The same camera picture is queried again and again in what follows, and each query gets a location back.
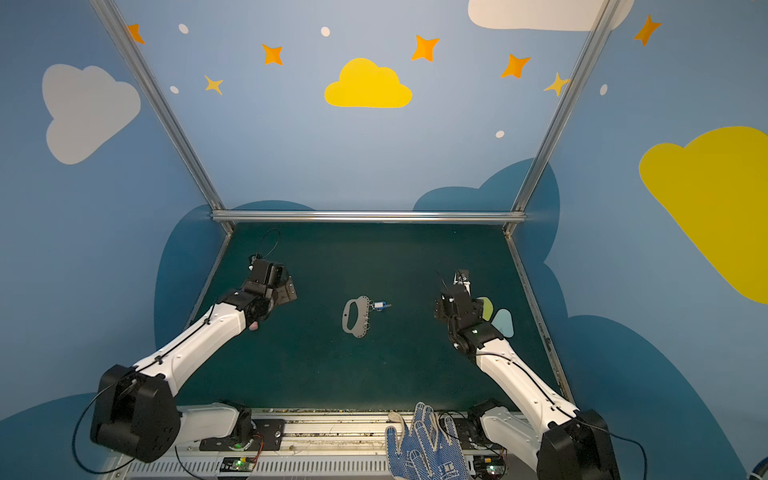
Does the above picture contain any grey key holder plate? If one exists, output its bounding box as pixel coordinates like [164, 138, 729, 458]
[341, 296, 371, 339]

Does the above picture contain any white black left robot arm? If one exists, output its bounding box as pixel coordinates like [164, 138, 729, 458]
[90, 255, 297, 463]

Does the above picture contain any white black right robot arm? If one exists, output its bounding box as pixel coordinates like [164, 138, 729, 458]
[435, 283, 620, 479]

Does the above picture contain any light blue green toy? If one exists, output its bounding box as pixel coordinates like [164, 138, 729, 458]
[491, 309, 515, 338]

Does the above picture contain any blue dotted work glove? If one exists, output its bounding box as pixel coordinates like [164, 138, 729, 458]
[385, 402, 471, 480]

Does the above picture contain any right green circuit board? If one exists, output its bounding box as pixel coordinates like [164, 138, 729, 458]
[472, 455, 507, 480]

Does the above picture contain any green circuit board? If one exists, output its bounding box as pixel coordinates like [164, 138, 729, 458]
[472, 455, 507, 480]
[220, 457, 256, 473]

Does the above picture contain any left green circuit board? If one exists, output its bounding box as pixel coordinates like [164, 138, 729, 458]
[220, 457, 256, 473]

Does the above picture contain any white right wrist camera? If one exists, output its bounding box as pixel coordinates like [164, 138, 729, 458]
[453, 269, 471, 292]

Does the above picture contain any yellow-green toy shovel wooden handle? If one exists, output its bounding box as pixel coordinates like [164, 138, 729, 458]
[478, 297, 494, 321]

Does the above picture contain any aluminium back frame rail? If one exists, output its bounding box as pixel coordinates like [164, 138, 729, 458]
[211, 210, 526, 224]

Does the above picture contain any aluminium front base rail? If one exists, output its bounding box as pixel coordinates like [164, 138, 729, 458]
[97, 409, 538, 479]

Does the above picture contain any aluminium left corner post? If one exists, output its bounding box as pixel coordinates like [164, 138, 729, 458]
[90, 0, 226, 213]

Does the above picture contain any aluminium corner post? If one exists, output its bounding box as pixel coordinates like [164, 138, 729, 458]
[503, 0, 622, 240]
[90, 0, 226, 213]

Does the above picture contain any aluminium right corner post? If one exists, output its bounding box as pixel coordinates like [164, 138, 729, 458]
[503, 0, 622, 240]

